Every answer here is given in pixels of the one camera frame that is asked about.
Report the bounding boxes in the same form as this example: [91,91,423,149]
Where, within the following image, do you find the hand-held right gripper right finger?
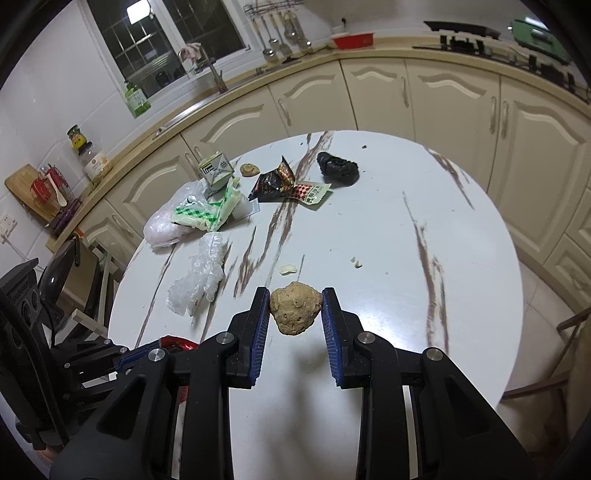
[322,287,539,480]

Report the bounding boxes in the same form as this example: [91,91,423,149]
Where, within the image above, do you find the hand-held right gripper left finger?
[48,286,271,480]

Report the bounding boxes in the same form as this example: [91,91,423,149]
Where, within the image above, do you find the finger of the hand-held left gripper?
[102,338,162,365]
[76,357,145,394]

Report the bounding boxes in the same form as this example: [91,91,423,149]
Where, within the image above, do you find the brown bread lump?
[269,282,323,336]

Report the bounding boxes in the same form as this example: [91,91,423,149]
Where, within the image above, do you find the white plastic bag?
[143,180,208,250]

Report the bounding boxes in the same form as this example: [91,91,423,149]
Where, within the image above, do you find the dark glossy object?
[37,236,81,326]

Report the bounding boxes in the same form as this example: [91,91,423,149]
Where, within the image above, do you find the white stool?
[71,249,123,335]

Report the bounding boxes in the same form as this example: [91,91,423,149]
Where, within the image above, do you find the crumpled clear plastic wrap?
[166,232,232,317]

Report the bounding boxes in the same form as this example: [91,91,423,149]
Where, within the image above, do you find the purple utensil rack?
[44,196,86,232]

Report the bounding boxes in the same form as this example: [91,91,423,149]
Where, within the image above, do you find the white spoon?
[46,173,65,208]

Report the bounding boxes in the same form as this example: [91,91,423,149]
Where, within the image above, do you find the wooden cutting board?
[4,163,63,222]

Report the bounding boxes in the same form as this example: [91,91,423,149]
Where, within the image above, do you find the red kitchen utensils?
[30,164,70,204]

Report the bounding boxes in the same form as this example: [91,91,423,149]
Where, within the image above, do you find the green checkered snack wrapper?
[173,178,243,232]

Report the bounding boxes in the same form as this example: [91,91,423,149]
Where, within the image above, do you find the dark snack wrapper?
[248,156,298,203]

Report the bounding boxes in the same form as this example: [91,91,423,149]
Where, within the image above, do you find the large clear jar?
[81,143,114,183]

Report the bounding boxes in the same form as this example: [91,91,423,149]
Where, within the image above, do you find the milk carton with straw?
[198,151,236,200]

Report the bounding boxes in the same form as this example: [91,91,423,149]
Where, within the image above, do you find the crumpled black plastic bag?
[316,151,361,188]

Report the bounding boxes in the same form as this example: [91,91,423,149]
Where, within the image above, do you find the yellow label sauce jar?
[67,124,90,151]

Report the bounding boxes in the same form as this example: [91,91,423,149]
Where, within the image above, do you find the wooden chair with cushion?
[501,307,591,457]

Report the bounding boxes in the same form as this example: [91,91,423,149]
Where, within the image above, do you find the green glass bottle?
[124,80,151,118]

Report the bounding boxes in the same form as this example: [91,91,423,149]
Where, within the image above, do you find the steel kitchen sink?
[154,90,232,137]

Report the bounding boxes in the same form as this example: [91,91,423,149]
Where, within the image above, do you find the cream base cabinets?
[46,46,591,324]

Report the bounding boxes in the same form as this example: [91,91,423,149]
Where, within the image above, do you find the steel faucet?
[178,44,229,93]

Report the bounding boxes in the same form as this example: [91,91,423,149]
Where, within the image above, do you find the hanging steel spatula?
[274,14,293,57]

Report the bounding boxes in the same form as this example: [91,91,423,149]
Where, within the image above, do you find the red plastic basin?
[331,31,376,50]

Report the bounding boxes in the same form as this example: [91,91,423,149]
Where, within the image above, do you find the dark kitchen window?
[85,0,247,86]

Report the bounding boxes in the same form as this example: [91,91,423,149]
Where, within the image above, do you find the black glass gas stove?
[413,34,591,100]

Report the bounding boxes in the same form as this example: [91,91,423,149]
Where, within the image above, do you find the black induction cooker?
[424,20,502,40]

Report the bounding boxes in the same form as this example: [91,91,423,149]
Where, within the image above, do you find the green electric cooker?
[508,17,573,65]

